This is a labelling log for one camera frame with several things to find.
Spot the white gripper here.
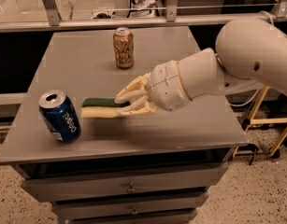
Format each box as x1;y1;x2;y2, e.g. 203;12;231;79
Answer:
114;61;192;116

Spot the green and yellow sponge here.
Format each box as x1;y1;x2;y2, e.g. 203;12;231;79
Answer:
81;98;130;119

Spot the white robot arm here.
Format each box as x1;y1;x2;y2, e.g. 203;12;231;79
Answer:
115;19;287;116

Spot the gold soda can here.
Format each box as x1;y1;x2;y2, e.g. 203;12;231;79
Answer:
113;27;134;69

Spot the blue pepsi can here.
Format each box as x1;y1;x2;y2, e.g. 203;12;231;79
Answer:
38;90;80;143

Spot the grey drawer cabinet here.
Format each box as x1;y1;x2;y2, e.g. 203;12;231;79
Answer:
0;26;250;224

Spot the top grey drawer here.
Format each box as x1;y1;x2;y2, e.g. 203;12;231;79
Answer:
22;162;228;202

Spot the grey drawer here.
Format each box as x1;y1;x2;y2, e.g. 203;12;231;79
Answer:
52;192;208;220
22;162;228;202
71;209;197;224

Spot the yellow metal stand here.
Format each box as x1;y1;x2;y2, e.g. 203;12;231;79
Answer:
242;85;287;159

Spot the middle grey drawer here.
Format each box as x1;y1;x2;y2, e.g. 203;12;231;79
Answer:
52;192;208;220

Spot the bottom grey drawer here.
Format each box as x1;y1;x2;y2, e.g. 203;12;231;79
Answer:
71;209;197;224

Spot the metal railing frame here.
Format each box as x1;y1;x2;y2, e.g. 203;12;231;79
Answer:
0;0;287;32

